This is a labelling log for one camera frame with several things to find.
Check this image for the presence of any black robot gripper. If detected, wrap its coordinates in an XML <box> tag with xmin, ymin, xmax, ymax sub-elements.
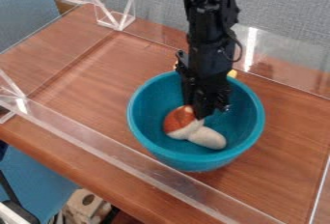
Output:
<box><xmin>175</xmin><ymin>32</ymin><xmax>242</xmax><ymax>120</ymax></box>

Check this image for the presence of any plush mushroom with orange cap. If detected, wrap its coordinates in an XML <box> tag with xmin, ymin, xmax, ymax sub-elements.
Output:
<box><xmin>163</xmin><ymin>105</ymin><xmax>227</xmax><ymax>150</ymax></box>

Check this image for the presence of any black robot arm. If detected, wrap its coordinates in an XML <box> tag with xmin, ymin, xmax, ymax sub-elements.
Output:
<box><xmin>175</xmin><ymin>0</ymin><xmax>242</xmax><ymax>119</ymax></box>

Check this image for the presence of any blue plastic bowl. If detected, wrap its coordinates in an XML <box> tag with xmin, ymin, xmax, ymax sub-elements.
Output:
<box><xmin>127</xmin><ymin>71</ymin><xmax>266</xmax><ymax>172</ymax></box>

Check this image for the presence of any yellow plush banana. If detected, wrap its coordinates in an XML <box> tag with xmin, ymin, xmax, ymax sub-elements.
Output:
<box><xmin>227</xmin><ymin>70</ymin><xmax>237</xmax><ymax>78</ymax></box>

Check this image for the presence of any clear acrylic back barrier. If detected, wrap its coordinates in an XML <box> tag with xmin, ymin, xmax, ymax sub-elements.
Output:
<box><xmin>124</xmin><ymin>19</ymin><xmax>330</xmax><ymax>99</ymax></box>

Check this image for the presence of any clear acrylic barrier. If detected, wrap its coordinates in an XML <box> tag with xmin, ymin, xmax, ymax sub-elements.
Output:
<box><xmin>124</xmin><ymin>19</ymin><xmax>330</xmax><ymax>99</ymax></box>
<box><xmin>0</xmin><ymin>71</ymin><xmax>283</xmax><ymax>224</ymax></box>

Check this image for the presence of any clear acrylic front barrier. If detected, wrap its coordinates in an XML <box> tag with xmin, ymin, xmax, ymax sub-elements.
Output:
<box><xmin>0</xmin><ymin>71</ymin><xmax>283</xmax><ymax>224</ymax></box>

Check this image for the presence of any beige block with hole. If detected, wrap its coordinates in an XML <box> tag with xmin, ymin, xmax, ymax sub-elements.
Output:
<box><xmin>62</xmin><ymin>189</ymin><xmax>112</xmax><ymax>224</ymax></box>

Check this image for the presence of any clear acrylic corner bracket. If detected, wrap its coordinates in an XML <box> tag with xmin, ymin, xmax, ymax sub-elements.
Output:
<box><xmin>62</xmin><ymin>0</ymin><xmax>137</xmax><ymax>32</ymax></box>

